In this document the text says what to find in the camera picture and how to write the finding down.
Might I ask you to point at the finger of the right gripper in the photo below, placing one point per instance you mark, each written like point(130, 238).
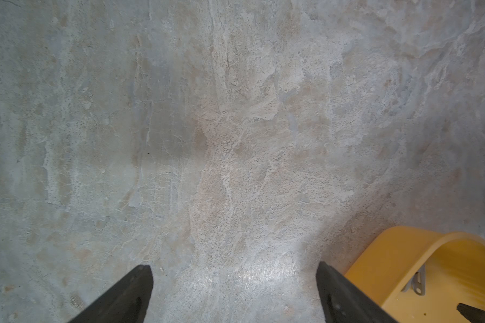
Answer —
point(473, 315)

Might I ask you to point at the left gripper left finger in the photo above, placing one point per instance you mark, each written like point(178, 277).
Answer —
point(125, 301)

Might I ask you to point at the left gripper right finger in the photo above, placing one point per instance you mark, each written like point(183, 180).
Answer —
point(344, 302)

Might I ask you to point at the yellow plastic storage box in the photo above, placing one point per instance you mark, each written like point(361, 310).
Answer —
point(455, 273)

